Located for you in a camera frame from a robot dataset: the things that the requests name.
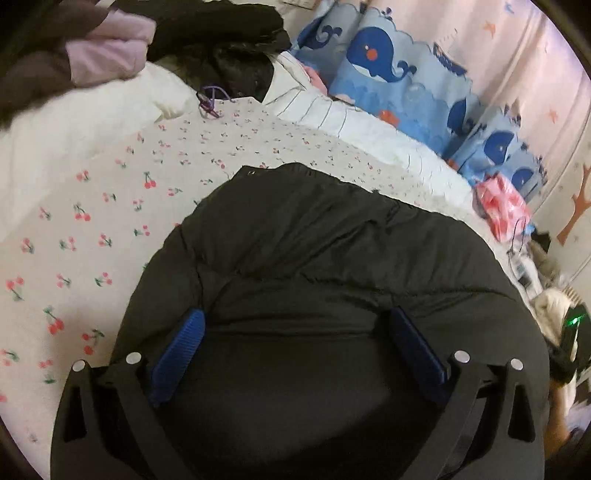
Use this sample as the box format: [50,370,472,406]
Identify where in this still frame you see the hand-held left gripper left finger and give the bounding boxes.
[50,308,206,480]

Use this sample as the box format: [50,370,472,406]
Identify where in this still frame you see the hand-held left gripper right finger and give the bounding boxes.
[390,305,544,480]

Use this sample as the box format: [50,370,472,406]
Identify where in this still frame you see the black puffer jacket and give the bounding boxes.
[108,161,553,480]

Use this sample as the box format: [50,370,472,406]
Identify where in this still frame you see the person's right forearm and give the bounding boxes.
[546,383,577,468]

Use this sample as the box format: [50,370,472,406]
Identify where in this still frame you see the pink checked cloth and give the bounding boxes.
[475,174,535,244]

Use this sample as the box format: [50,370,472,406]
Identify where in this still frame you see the cherry print bed sheet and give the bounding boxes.
[0,96,478,472]

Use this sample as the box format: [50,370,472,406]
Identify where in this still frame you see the white striped cloth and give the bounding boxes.
[262,51,474,197]

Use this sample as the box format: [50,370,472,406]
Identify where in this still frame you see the white quilt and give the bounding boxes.
[0,61,200,234]

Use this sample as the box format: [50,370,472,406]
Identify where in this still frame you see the whale print blue bed bumper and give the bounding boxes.
[292,0,551,202]

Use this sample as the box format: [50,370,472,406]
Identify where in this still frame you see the pink star print curtain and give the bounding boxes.
[369,0,591,190]

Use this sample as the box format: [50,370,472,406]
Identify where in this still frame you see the lilac puffer garment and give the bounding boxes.
[65,8,157,89]

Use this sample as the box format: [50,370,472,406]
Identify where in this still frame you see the black crumpled garment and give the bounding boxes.
[148,0,293,103]

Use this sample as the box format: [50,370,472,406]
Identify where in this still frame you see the brown garment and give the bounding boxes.
[0,0,114,127]

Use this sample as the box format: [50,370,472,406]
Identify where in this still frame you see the thin black cable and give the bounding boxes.
[505,216,531,261]

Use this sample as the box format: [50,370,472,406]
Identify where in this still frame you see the orange tree wall sticker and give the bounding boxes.
[556,165,591,246]

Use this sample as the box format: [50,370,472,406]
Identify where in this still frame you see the purple cord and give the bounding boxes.
[196,84,232,119]

